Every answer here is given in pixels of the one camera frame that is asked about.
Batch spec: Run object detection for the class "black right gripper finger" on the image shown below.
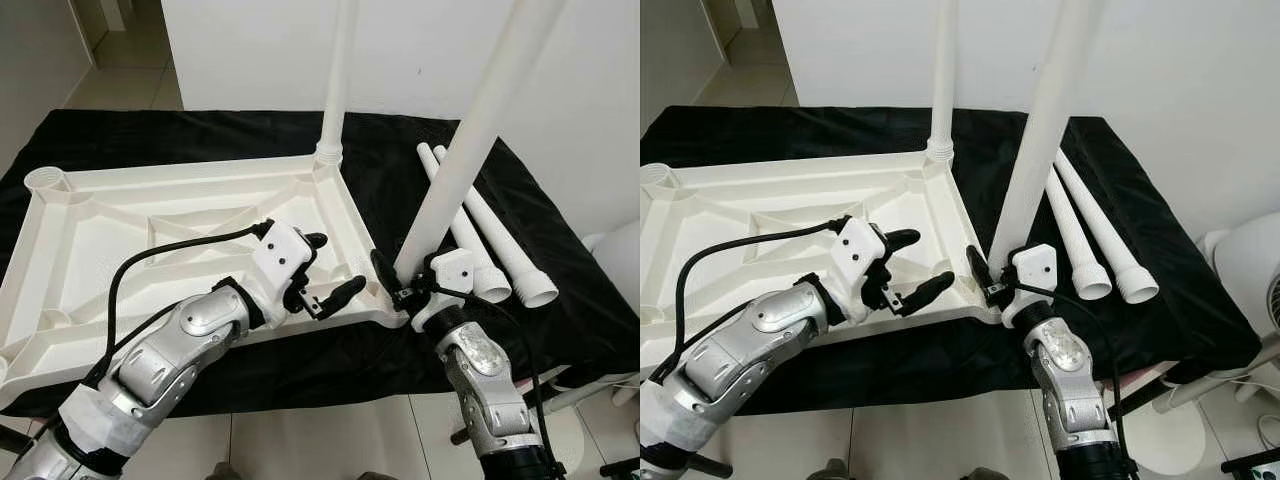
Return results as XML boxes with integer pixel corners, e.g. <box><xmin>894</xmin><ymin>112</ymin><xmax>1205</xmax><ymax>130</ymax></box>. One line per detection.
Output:
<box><xmin>967</xmin><ymin>246</ymin><xmax>996</xmax><ymax>296</ymax></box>
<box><xmin>372</xmin><ymin>250</ymin><xmax>401</xmax><ymax>301</ymax></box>

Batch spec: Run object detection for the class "white plastic table leg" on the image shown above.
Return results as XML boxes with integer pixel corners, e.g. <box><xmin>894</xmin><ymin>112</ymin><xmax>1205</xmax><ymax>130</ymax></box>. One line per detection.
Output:
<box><xmin>393</xmin><ymin>0</ymin><xmax>571</xmax><ymax>291</ymax></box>
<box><xmin>1055</xmin><ymin>148</ymin><xmax>1161</xmax><ymax>305</ymax></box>
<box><xmin>985</xmin><ymin>0</ymin><xmax>1101</xmax><ymax>271</ymax></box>
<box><xmin>416</xmin><ymin>143</ymin><xmax>513</xmax><ymax>304</ymax></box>
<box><xmin>1040</xmin><ymin>165</ymin><xmax>1114</xmax><ymax>301</ymax></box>
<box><xmin>315</xmin><ymin>0</ymin><xmax>359</xmax><ymax>169</ymax></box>
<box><xmin>925</xmin><ymin>0</ymin><xmax>959</xmax><ymax>166</ymax></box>
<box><xmin>432</xmin><ymin>145</ymin><xmax>561</xmax><ymax>308</ymax></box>

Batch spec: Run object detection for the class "white plastic table top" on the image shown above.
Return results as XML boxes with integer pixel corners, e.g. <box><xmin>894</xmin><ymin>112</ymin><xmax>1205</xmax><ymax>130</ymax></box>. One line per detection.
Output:
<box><xmin>640</xmin><ymin>145</ymin><xmax>1006</xmax><ymax>376</ymax></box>
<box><xmin>0</xmin><ymin>150</ymin><xmax>411</xmax><ymax>411</ymax></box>

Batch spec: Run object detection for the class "black cloth table cover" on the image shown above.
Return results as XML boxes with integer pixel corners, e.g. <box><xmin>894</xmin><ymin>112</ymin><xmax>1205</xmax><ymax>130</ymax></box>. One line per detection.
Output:
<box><xmin>640</xmin><ymin>105</ymin><xmax>1263</xmax><ymax>416</ymax></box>
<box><xmin>0</xmin><ymin>108</ymin><xmax>641</xmax><ymax>419</ymax></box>

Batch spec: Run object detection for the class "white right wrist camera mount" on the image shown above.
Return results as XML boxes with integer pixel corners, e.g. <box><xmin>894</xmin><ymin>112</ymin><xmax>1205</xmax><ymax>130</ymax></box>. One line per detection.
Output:
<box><xmin>410</xmin><ymin>248</ymin><xmax>476</xmax><ymax>331</ymax></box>
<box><xmin>1000</xmin><ymin>243</ymin><xmax>1059</xmax><ymax>326</ymax></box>

